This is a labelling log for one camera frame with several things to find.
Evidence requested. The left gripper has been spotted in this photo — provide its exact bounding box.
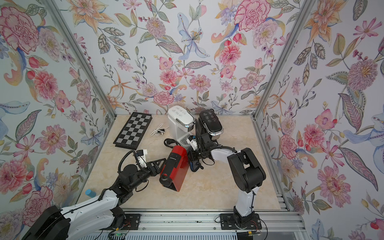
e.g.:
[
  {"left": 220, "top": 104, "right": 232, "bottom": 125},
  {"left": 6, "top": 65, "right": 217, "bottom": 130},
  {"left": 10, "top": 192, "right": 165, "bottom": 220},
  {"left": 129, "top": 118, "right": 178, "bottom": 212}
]
[{"left": 129, "top": 158, "right": 167, "bottom": 191}]

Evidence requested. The red coffee machine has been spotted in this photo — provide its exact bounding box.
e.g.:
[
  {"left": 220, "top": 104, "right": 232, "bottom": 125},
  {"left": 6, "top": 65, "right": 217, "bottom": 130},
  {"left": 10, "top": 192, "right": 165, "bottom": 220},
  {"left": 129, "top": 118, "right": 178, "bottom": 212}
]
[{"left": 160, "top": 146, "right": 190, "bottom": 192}]

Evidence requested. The grey cleaning cloth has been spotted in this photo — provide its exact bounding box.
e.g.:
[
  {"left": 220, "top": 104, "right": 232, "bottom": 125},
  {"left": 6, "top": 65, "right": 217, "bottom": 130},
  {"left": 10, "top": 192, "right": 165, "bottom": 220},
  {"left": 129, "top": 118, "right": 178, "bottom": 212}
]
[{"left": 189, "top": 159, "right": 204, "bottom": 173}]

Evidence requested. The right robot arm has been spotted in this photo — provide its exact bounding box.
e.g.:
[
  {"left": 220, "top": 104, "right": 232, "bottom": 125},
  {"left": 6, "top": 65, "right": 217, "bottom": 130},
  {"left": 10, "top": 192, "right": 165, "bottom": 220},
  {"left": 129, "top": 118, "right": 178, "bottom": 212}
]
[{"left": 187, "top": 136, "right": 266, "bottom": 228}]

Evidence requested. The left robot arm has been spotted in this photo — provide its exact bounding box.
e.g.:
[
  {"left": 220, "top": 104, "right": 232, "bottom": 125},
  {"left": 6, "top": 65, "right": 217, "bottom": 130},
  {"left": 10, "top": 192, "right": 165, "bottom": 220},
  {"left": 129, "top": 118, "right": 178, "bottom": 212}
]
[{"left": 23, "top": 159, "right": 166, "bottom": 240}]

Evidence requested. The black coffee machine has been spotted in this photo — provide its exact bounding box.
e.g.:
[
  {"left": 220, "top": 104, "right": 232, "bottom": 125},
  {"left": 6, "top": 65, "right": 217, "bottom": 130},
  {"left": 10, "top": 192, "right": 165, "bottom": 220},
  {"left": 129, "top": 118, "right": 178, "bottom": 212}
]
[{"left": 196, "top": 109, "right": 224, "bottom": 140}]

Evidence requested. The white coffee machine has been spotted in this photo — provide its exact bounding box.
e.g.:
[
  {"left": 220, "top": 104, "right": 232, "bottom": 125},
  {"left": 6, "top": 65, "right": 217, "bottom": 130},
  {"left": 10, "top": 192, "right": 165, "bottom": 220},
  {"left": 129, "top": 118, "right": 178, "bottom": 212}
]
[{"left": 168, "top": 106, "right": 196, "bottom": 148}]

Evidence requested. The black white chessboard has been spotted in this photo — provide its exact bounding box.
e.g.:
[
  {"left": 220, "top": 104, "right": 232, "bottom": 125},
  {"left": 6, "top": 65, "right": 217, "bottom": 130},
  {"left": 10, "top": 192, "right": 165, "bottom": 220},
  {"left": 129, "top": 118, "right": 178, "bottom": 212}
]
[{"left": 113, "top": 112, "right": 152, "bottom": 150}]

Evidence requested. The blue cylinder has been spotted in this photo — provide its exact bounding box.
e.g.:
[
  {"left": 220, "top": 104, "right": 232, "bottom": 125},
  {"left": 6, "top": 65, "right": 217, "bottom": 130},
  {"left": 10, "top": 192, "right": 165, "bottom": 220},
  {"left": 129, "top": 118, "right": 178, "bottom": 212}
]
[{"left": 85, "top": 189, "right": 97, "bottom": 198}]

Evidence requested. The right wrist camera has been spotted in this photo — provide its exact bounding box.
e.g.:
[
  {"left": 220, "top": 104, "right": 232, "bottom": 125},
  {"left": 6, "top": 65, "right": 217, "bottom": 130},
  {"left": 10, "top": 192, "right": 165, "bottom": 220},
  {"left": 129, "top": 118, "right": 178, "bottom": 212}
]
[{"left": 187, "top": 136, "right": 198, "bottom": 151}]

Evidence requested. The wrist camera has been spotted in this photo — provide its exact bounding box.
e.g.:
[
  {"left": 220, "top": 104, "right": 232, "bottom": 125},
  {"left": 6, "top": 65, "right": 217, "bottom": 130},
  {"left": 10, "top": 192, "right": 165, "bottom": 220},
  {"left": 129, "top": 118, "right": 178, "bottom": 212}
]
[
  {"left": 136, "top": 149, "right": 148, "bottom": 168},
  {"left": 187, "top": 136, "right": 198, "bottom": 151}
]

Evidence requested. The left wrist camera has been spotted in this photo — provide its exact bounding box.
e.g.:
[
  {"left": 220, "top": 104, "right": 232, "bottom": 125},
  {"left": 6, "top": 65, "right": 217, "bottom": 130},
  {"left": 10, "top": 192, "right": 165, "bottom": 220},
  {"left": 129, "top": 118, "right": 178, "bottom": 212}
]
[{"left": 136, "top": 149, "right": 148, "bottom": 168}]

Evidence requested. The black power cord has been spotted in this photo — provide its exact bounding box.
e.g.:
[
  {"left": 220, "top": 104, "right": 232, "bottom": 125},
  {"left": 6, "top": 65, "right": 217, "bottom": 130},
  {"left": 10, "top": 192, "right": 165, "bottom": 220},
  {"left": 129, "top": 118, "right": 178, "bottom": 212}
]
[{"left": 163, "top": 137, "right": 181, "bottom": 149}]

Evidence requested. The white cable bundle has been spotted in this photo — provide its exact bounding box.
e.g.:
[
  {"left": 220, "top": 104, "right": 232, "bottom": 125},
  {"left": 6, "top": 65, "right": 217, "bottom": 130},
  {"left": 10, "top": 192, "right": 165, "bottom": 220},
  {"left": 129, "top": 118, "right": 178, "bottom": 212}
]
[{"left": 149, "top": 122, "right": 169, "bottom": 138}]

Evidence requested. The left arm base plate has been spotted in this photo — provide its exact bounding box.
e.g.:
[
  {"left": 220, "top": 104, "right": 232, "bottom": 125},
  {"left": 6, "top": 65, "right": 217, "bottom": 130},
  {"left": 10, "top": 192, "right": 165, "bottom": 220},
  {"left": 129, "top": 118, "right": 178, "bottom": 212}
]
[{"left": 103, "top": 214, "right": 141, "bottom": 231}]

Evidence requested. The aluminium rail frame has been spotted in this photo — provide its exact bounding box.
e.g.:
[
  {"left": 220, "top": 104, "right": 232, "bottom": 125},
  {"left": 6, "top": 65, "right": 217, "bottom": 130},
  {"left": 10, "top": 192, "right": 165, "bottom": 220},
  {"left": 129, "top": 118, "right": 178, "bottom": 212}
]
[{"left": 83, "top": 210, "right": 309, "bottom": 240}]

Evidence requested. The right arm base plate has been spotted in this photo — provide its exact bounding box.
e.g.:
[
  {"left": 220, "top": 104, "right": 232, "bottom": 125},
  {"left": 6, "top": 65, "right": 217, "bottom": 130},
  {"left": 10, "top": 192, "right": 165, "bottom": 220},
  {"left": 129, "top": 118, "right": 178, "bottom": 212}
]
[{"left": 219, "top": 213, "right": 263, "bottom": 231}]

